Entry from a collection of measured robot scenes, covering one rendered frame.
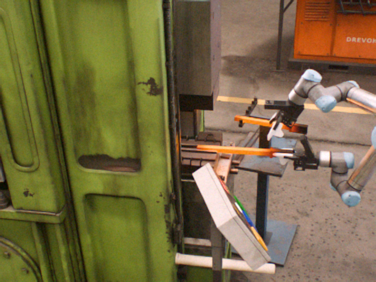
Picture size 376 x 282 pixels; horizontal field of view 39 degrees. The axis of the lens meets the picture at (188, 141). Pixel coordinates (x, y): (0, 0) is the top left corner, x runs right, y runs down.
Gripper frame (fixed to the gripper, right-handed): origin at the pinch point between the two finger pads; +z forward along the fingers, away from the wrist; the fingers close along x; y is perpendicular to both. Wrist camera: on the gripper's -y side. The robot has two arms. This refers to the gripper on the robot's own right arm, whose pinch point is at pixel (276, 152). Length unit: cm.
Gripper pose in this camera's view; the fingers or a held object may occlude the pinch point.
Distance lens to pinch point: 253.5
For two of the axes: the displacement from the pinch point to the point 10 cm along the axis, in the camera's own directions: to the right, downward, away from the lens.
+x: 1.8, -5.1, 8.4
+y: 0.4, 8.6, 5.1
